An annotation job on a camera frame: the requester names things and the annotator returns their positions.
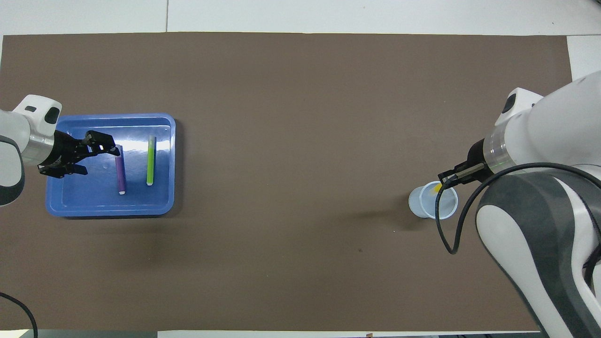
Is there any green marker pen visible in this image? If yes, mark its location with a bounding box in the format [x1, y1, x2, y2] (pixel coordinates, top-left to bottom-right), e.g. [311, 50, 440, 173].
[146, 135, 157, 186]

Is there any translucent plastic cup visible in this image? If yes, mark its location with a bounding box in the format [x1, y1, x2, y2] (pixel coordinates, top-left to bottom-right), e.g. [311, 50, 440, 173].
[408, 181, 459, 220]

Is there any brown table mat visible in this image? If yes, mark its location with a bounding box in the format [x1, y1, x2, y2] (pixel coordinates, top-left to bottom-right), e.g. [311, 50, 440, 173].
[0, 32, 599, 332]

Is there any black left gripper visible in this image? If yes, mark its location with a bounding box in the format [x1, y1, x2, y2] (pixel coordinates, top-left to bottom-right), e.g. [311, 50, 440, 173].
[39, 131, 121, 179]

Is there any blue plastic tray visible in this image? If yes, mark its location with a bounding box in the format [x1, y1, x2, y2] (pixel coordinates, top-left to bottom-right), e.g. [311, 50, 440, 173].
[45, 113, 177, 217]

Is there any purple marker pen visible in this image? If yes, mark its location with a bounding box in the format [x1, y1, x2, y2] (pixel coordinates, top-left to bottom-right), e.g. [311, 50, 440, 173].
[115, 145, 127, 195]

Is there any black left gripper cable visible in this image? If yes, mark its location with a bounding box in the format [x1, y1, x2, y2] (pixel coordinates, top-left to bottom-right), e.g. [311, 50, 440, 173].
[0, 291, 39, 338]

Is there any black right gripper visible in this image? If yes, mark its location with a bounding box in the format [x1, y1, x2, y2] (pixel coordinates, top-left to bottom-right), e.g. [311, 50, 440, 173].
[438, 138, 494, 190]

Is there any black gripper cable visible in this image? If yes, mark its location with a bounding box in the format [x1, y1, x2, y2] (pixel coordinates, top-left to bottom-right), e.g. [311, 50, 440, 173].
[434, 162, 601, 284]
[0, 291, 39, 338]

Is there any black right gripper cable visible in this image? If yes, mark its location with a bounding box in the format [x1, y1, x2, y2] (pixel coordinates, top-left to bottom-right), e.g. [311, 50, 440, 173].
[434, 162, 601, 284]

